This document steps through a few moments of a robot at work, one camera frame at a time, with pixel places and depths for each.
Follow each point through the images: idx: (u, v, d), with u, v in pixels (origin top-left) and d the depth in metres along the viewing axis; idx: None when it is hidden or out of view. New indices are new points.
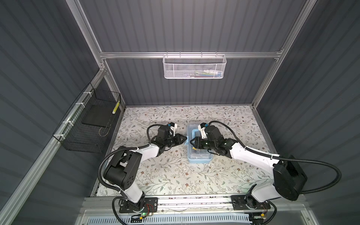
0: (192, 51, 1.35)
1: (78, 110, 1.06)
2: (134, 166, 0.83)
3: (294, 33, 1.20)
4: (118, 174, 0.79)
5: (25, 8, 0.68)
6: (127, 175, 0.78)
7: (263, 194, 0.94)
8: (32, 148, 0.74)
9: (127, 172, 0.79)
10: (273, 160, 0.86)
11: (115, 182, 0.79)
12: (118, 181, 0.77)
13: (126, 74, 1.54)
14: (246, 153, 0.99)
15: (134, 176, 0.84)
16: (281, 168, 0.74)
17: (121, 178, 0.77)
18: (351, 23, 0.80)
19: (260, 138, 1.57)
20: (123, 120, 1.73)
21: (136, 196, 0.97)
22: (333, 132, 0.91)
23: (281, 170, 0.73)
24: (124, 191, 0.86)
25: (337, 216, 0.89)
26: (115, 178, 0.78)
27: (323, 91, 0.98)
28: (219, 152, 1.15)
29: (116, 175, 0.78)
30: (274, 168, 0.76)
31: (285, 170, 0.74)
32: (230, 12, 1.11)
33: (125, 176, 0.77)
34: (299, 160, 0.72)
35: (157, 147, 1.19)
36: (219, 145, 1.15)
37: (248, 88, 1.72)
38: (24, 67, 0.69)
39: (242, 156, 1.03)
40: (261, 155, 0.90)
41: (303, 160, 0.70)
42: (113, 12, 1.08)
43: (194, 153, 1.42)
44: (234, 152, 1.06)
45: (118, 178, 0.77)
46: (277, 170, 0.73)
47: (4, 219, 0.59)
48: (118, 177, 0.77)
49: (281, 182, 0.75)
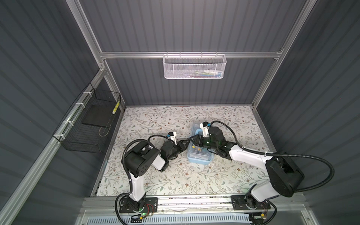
0: (192, 51, 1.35)
1: (78, 110, 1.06)
2: (151, 158, 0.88)
3: (294, 33, 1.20)
4: (137, 159, 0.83)
5: (25, 8, 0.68)
6: (145, 162, 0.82)
7: (263, 193, 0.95)
8: (32, 148, 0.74)
9: (145, 160, 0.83)
10: (266, 157, 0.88)
11: (131, 167, 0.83)
12: (133, 167, 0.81)
13: (125, 74, 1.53)
14: (243, 153, 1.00)
15: (147, 168, 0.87)
16: (272, 164, 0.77)
17: (137, 165, 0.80)
18: (351, 23, 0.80)
19: (260, 138, 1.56)
20: (123, 120, 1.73)
21: (139, 193, 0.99)
22: (333, 132, 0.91)
23: (273, 166, 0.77)
24: (134, 181, 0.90)
25: (338, 216, 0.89)
26: (131, 163, 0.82)
27: (324, 91, 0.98)
28: (221, 153, 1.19)
29: (132, 161, 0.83)
30: (267, 164, 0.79)
31: (277, 166, 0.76)
32: (231, 12, 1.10)
33: (140, 164, 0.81)
34: (293, 154, 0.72)
35: (163, 162, 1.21)
36: (220, 147, 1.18)
37: (248, 88, 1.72)
38: (24, 67, 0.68)
39: (240, 156, 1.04)
40: (256, 154, 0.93)
41: (296, 154, 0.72)
42: (113, 11, 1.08)
43: (194, 152, 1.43)
44: (233, 152, 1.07)
45: (135, 164, 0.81)
46: (269, 166, 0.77)
47: (4, 219, 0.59)
48: (135, 162, 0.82)
49: (276, 178, 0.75)
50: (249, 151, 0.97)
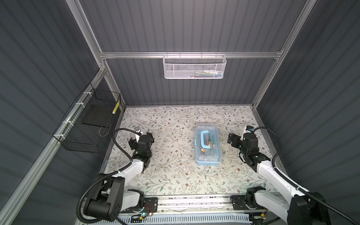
0: (192, 51, 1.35)
1: (78, 110, 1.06)
2: (119, 194, 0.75)
3: (295, 33, 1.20)
4: (101, 204, 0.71)
5: (25, 7, 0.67)
6: (112, 206, 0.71)
7: (265, 200, 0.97)
8: (32, 148, 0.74)
9: (112, 201, 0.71)
10: (297, 191, 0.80)
11: (98, 215, 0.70)
12: (102, 214, 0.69)
13: (126, 74, 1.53)
14: (272, 172, 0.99)
15: (120, 204, 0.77)
16: (301, 201, 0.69)
17: (105, 210, 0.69)
18: (351, 23, 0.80)
19: (260, 138, 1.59)
20: (123, 120, 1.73)
21: (133, 202, 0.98)
22: (333, 132, 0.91)
23: (300, 204, 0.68)
24: None
25: (337, 216, 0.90)
26: (98, 212, 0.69)
27: (324, 91, 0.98)
28: (247, 161, 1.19)
29: (97, 209, 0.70)
30: (294, 198, 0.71)
31: (305, 207, 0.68)
32: (231, 11, 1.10)
33: (110, 207, 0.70)
34: (328, 206, 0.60)
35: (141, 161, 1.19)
36: (250, 155, 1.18)
37: (248, 88, 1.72)
38: (24, 67, 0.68)
39: (266, 174, 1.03)
40: (287, 182, 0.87)
41: (332, 208, 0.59)
42: (113, 11, 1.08)
43: (202, 154, 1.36)
44: (261, 166, 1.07)
45: (101, 213, 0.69)
46: (296, 201, 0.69)
47: (4, 219, 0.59)
48: (101, 210, 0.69)
49: (296, 215, 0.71)
50: (280, 176, 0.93)
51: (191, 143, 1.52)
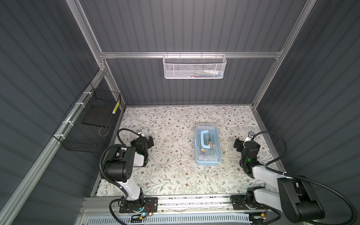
0: (192, 51, 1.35)
1: (78, 110, 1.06)
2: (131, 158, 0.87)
3: (295, 33, 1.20)
4: (117, 164, 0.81)
5: (25, 7, 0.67)
6: (127, 165, 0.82)
7: (265, 198, 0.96)
8: (32, 148, 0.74)
9: (127, 161, 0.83)
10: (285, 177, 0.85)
11: (114, 175, 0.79)
12: (119, 173, 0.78)
13: (125, 74, 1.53)
14: (263, 170, 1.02)
15: (131, 168, 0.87)
16: (287, 182, 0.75)
17: (122, 168, 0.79)
18: (351, 23, 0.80)
19: (260, 138, 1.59)
20: (123, 120, 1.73)
21: (136, 191, 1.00)
22: (333, 132, 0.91)
23: (286, 183, 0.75)
24: (125, 185, 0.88)
25: (336, 216, 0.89)
26: (114, 171, 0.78)
27: (323, 91, 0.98)
28: (244, 168, 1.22)
29: (114, 168, 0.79)
30: (281, 181, 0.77)
31: (291, 186, 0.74)
32: (231, 12, 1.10)
33: (125, 166, 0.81)
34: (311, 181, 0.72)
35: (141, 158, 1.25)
36: (247, 163, 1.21)
37: (248, 87, 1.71)
38: (24, 67, 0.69)
39: (260, 174, 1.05)
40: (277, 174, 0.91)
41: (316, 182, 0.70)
42: (113, 11, 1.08)
43: (202, 154, 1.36)
44: (254, 168, 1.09)
45: (117, 171, 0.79)
46: (282, 182, 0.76)
47: (4, 218, 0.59)
48: (117, 169, 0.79)
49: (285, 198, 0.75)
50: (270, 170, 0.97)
51: (191, 143, 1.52)
